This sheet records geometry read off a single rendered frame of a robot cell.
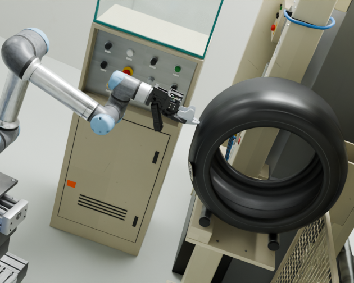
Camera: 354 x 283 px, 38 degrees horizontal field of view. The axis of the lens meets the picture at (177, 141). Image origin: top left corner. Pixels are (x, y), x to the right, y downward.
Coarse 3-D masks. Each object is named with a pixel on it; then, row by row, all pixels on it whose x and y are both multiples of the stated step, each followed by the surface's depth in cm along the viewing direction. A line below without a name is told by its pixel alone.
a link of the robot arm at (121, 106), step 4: (112, 96) 189; (108, 100) 191; (112, 100) 189; (116, 100) 188; (120, 100) 188; (108, 104) 186; (112, 104) 186; (116, 104) 187; (120, 104) 189; (124, 104) 190; (120, 108) 188; (124, 108) 191; (120, 112) 187; (124, 112) 194; (120, 116) 188; (120, 120) 195
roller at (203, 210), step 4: (204, 208) 201; (204, 212) 199; (208, 212) 199; (200, 216) 198; (204, 216) 196; (208, 216) 197; (200, 220) 196; (204, 220) 196; (208, 220) 196; (200, 224) 197; (204, 224) 197; (208, 224) 196
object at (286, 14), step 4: (284, 12) 195; (288, 12) 195; (292, 12) 195; (284, 16) 196; (288, 16) 191; (292, 20) 190; (296, 20) 190; (332, 20) 193; (300, 24) 189; (304, 24) 189; (308, 24) 189; (332, 24) 190; (316, 28) 189; (320, 28) 189; (324, 28) 189; (328, 28) 189
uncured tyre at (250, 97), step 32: (224, 96) 188; (256, 96) 176; (288, 96) 175; (224, 128) 177; (288, 128) 172; (320, 128) 172; (192, 160) 188; (224, 160) 215; (320, 160) 175; (224, 192) 214; (256, 192) 218; (288, 192) 215; (320, 192) 181; (256, 224) 192; (288, 224) 190
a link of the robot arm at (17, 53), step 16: (16, 48) 176; (32, 48) 181; (16, 64) 175; (32, 64) 176; (32, 80) 178; (48, 80) 177; (64, 80) 179; (64, 96) 178; (80, 96) 179; (80, 112) 179; (96, 112) 179; (112, 112) 182; (96, 128) 178; (112, 128) 182
